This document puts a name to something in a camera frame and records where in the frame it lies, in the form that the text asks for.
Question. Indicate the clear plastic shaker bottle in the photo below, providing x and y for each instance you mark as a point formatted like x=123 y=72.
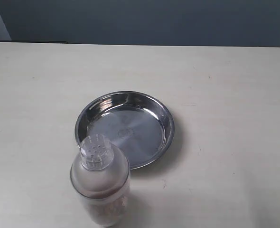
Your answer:
x=100 y=174

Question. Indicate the round stainless steel plate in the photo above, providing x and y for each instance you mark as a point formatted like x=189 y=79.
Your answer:
x=137 y=123

